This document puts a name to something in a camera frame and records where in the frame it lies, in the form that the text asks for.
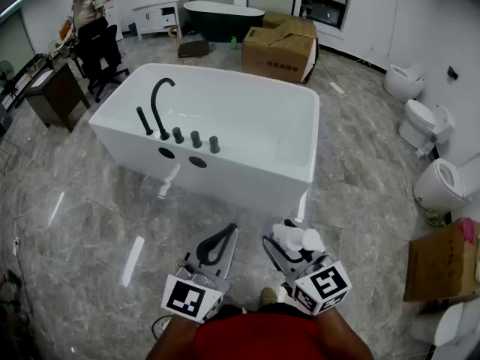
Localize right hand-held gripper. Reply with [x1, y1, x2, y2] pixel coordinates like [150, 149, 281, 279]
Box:
[261, 218, 353, 317]

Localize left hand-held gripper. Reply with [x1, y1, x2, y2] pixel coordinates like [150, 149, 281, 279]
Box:
[160, 223, 239, 324]

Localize small white bottle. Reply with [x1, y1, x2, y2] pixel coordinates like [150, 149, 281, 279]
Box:
[271, 223, 326, 255]

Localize white rectangular bathtub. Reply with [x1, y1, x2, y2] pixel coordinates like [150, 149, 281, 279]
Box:
[88, 62, 320, 217]

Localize person's right forearm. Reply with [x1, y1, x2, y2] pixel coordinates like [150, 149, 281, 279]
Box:
[314, 305, 376, 360]

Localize person's left forearm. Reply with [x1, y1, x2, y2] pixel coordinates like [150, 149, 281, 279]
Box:
[145, 313, 200, 360]

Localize dark green oval bathtub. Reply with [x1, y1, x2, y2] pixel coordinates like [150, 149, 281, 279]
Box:
[182, 0, 266, 44]

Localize person's tan shoe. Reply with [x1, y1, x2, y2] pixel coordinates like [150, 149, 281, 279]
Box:
[259, 286, 279, 308]

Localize white drain pipe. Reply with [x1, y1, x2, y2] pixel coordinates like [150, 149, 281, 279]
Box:
[157, 163, 182, 198]

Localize person's red shirt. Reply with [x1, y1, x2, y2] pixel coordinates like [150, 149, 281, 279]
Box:
[193, 311, 323, 360]

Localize black hand shower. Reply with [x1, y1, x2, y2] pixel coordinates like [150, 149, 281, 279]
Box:
[135, 106, 154, 137]

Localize green slippers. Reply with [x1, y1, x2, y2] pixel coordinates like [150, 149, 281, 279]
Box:
[425, 208, 447, 227]

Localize black curved faucet spout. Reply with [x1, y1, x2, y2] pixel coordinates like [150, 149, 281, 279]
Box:
[150, 77, 176, 141]

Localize cardboard box with pink tape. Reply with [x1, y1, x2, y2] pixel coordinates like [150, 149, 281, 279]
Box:
[403, 217, 480, 303]

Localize white open-lid toilet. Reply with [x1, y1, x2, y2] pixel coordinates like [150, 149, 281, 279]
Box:
[413, 158, 480, 213]

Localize large open cardboard box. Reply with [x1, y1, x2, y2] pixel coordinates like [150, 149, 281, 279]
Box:
[241, 26, 319, 85]

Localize white round toilet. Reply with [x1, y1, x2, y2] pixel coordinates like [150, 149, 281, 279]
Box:
[383, 62, 426, 104]

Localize brown stool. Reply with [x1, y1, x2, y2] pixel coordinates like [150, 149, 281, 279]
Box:
[176, 39, 217, 59]

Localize dark wooden desk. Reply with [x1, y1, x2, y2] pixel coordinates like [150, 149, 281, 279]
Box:
[24, 60, 92, 134]

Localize black office chair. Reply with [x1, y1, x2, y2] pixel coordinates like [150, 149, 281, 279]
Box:
[70, 16, 131, 104]

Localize dark window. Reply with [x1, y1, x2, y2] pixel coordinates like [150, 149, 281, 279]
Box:
[299, 0, 356, 32]

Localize white vanity cabinet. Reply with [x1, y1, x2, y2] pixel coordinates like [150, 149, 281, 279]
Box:
[132, 0, 191, 41]

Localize standing fan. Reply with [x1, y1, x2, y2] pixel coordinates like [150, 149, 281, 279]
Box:
[0, 60, 16, 89]

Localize ceiling light strip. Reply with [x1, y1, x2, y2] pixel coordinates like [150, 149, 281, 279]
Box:
[0, 0, 43, 17]

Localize thin floor cable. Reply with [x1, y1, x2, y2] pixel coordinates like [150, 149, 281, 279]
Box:
[13, 215, 35, 314]

